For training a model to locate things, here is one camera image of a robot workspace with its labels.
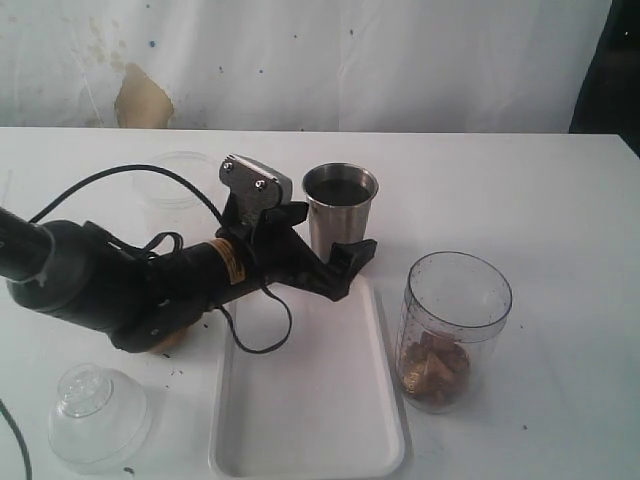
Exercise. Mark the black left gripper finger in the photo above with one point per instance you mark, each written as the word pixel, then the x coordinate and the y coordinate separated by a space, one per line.
pixel 344 264

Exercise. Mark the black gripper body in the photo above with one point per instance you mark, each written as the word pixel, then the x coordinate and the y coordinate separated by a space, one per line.
pixel 273 256

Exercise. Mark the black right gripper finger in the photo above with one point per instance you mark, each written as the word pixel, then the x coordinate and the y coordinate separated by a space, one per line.
pixel 286 215

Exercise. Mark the stainless steel cup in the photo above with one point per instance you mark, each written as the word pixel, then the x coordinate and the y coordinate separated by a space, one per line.
pixel 339 197

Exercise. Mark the clear plastic measuring jar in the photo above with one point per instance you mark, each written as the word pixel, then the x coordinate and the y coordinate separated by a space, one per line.
pixel 455 305

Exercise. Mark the brown wooden cup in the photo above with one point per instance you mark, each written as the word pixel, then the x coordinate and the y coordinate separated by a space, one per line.
pixel 169 342

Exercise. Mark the gold coin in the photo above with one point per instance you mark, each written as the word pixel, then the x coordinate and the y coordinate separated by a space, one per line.
pixel 415 379

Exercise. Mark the brown wooden block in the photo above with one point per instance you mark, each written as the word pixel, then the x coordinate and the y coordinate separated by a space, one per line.
pixel 448 366

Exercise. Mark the clear dome lid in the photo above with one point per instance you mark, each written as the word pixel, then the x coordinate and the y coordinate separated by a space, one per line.
pixel 101 418

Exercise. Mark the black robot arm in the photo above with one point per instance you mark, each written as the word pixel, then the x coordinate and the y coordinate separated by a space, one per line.
pixel 77 274

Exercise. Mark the translucent plastic jar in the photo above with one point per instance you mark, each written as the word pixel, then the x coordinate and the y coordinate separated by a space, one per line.
pixel 169 206

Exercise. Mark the white rectangular tray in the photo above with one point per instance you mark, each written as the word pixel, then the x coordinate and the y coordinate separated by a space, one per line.
pixel 320 407

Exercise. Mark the dark object at right edge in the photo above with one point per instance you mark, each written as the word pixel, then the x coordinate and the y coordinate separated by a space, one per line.
pixel 608 101

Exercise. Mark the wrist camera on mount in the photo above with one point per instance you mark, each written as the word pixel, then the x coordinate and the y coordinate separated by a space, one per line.
pixel 253 188

